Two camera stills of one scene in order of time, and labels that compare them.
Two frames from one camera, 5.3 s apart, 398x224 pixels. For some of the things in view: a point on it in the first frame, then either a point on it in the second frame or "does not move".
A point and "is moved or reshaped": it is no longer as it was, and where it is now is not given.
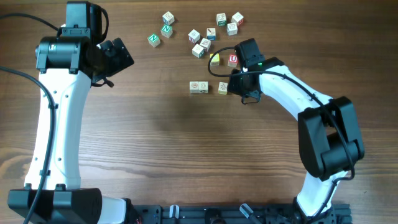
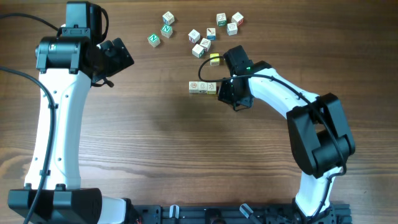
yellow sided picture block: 222,88 is moved or reshaped
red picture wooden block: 194,86 does not move
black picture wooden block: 203,87 does not move
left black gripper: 120,58 does not move
